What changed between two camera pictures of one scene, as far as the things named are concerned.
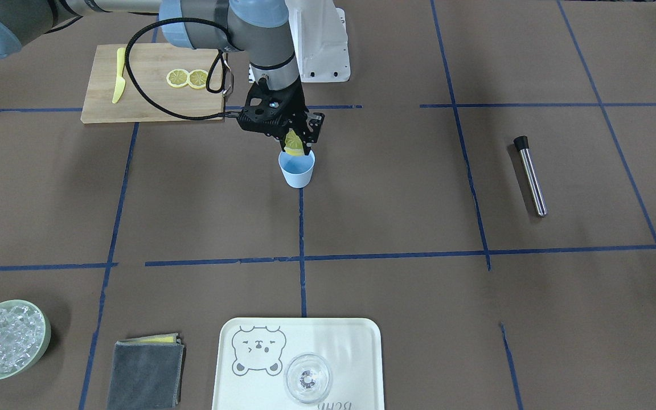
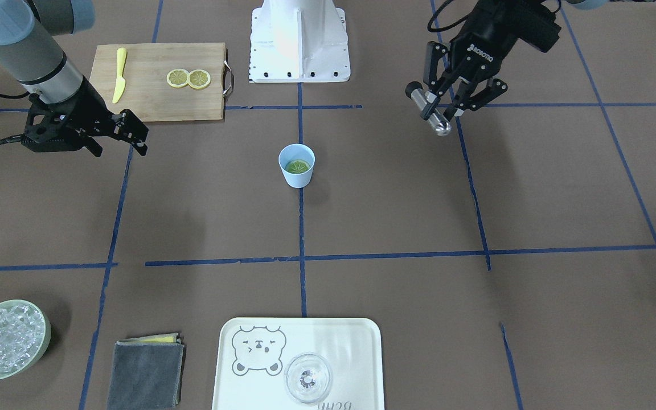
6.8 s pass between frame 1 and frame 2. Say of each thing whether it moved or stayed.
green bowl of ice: stayed
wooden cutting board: stayed
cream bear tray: stayed
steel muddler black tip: moved
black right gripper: moved
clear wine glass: stayed
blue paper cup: stayed
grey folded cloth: stayed
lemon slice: moved
